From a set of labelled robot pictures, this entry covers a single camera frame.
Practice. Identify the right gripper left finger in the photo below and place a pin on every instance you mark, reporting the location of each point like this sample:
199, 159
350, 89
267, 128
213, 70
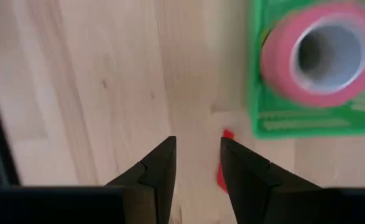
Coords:
157, 186

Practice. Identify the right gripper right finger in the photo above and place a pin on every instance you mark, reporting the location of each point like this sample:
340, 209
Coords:
250, 186

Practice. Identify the slim red stapler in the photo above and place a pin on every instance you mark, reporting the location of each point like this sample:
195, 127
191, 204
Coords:
229, 134

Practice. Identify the pink tape roll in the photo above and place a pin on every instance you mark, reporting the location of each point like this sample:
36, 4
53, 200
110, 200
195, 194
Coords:
278, 71

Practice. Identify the green plastic basket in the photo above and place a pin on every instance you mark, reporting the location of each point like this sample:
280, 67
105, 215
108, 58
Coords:
294, 124

